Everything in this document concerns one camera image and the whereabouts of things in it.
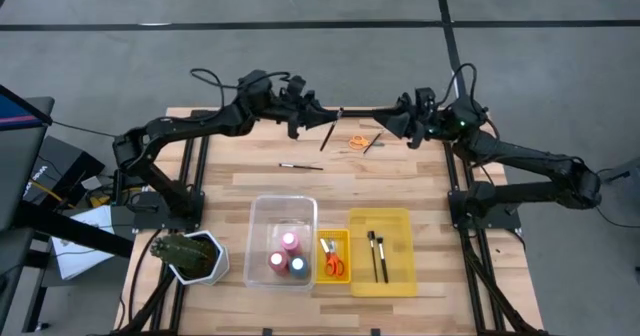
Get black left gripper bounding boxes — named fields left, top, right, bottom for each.
left=277, top=75, right=343, bottom=141

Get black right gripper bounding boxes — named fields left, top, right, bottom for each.
left=372, top=88, right=444, bottom=150

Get thin black paintbrush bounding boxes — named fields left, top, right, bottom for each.
left=375, top=236, right=390, bottom=284
left=319, top=107, right=345, bottom=153
left=278, top=162, right=325, bottom=172
left=362, top=131, right=384, bottom=156

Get small orange scissors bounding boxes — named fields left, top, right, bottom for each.
left=348, top=134, right=385, bottom=152

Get pink paint bottle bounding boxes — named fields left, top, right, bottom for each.
left=280, top=231, right=303, bottom=257

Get orange-handled scissors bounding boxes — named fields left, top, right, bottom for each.
left=319, top=238, right=341, bottom=277

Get dark blue paint bottle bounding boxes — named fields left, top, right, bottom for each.
left=288, top=254, right=310, bottom=280

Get red paint bottle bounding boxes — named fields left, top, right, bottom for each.
left=267, top=250, right=290, bottom=276

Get red-handled scissors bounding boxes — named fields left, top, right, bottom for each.
left=328, top=239, right=346, bottom=278

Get clear plastic bin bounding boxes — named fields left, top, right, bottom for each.
left=243, top=194, right=319, bottom=292

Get small yellow slotted basket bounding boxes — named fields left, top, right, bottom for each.
left=315, top=228, right=353, bottom=285

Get large translucent yellow bin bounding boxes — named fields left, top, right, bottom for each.
left=348, top=207, right=419, bottom=298

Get white hexagonal plant pot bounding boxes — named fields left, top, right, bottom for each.
left=167, top=229, right=231, bottom=287

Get green cactus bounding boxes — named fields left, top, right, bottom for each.
left=149, top=233, right=214, bottom=272

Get black equipment box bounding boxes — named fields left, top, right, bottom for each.
left=22, top=135, right=106, bottom=207

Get black metal support bar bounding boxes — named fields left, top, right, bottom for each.
left=12, top=208, right=135, bottom=258

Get white paper sheet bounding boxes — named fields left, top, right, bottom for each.
left=51, top=204, right=121, bottom=281

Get black computer monitor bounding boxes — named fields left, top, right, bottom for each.
left=0, top=86, right=55, bottom=232

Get dark grey desk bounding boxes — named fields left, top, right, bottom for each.
left=0, top=225, right=56, bottom=335

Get black aluminium table frame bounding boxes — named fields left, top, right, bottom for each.
left=107, top=89, right=551, bottom=336

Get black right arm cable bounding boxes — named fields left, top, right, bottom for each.
left=447, top=62, right=480, bottom=108

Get black floor cable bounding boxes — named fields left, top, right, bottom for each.
left=594, top=168, right=640, bottom=230

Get yellow cable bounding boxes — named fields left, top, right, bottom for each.
left=29, top=178, right=64, bottom=202

